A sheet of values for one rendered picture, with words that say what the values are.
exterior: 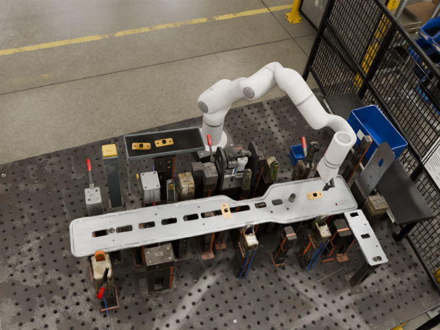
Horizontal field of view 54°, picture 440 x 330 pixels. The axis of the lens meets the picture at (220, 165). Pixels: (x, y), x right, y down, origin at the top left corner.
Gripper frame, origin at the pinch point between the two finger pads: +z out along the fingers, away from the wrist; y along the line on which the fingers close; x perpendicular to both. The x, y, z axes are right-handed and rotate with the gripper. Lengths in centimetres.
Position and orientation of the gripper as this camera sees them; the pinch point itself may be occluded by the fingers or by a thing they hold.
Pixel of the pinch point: (321, 181)
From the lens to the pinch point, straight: 214.7
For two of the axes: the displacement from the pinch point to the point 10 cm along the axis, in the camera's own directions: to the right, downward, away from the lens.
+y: 2.7, 7.8, -5.7
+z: -1.1, 6.1, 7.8
